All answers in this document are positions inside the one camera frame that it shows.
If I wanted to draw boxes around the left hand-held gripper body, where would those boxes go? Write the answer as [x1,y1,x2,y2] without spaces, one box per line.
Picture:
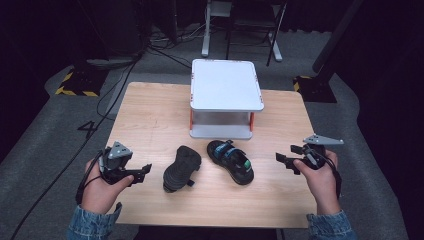
[99,141,135,186]

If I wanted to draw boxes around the right hand-held gripper cable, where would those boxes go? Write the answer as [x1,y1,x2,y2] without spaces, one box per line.
[314,151,343,200]

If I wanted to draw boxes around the person's left hand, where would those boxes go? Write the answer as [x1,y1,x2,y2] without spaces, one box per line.
[81,159,135,215]

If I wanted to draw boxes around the person's right hand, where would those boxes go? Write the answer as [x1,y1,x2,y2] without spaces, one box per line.
[293,149,342,216]

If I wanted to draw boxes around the left hand-held gripper cable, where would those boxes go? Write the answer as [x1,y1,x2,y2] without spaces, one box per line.
[75,150,105,206]

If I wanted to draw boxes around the black folding chair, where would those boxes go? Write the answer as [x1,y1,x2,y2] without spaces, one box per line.
[225,0,288,67]

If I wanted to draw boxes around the black floor cable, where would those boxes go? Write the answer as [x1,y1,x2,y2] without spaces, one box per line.
[9,49,148,240]

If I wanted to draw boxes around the black slanted stand pole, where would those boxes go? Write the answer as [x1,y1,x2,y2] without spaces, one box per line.
[311,0,365,75]

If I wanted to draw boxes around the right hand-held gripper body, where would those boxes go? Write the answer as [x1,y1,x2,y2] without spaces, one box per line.
[301,133,345,171]

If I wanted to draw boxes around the black yellow striped stand base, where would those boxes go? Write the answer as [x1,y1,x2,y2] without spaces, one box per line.
[54,66,110,98]
[292,74,338,104]

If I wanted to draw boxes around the hand-held gripper cable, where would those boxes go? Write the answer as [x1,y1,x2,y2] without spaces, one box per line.
[314,151,343,200]
[75,150,105,206]

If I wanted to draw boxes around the white metal desk frame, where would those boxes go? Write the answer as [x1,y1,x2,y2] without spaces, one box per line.
[200,0,284,63]

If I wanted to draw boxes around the black sandal with blue straps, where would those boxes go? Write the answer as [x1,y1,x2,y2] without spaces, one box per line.
[206,139,255,187]

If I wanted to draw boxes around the black sandal sole up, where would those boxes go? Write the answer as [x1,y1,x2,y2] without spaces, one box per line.
[162,144,203,194]

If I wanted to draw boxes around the white two-tier shoe rack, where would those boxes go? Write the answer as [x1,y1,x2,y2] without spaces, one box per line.
[188,58,265,141]

